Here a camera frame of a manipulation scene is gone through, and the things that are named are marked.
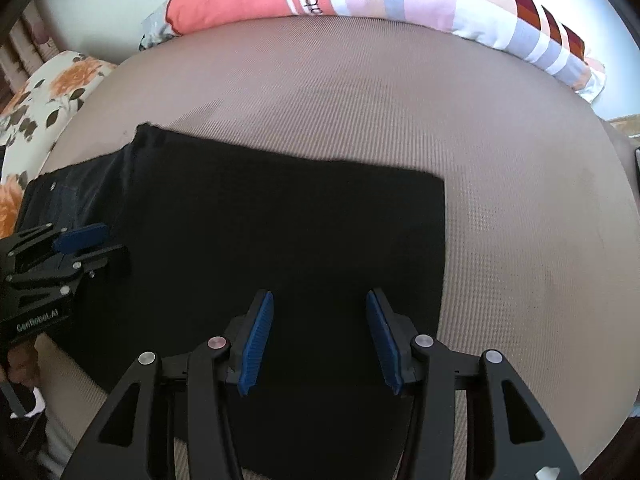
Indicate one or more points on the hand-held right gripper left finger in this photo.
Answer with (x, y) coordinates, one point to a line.
(255, 340)

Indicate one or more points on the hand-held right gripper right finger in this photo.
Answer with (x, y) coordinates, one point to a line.
(385, 340)

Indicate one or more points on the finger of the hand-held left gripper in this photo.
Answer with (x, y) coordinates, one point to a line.
(82, 237)
(95, 255)

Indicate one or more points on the black pants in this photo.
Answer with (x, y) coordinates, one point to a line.
(280, 250)

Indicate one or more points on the person's left hand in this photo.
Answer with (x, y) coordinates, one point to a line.
(22, 365)

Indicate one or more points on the floral orange white cushion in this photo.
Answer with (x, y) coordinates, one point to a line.
(50, 95)

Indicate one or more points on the wooden headboard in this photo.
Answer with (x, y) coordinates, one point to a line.
(25, 45)

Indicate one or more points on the brown patterned cloth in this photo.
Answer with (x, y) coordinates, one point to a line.
(625, 126)

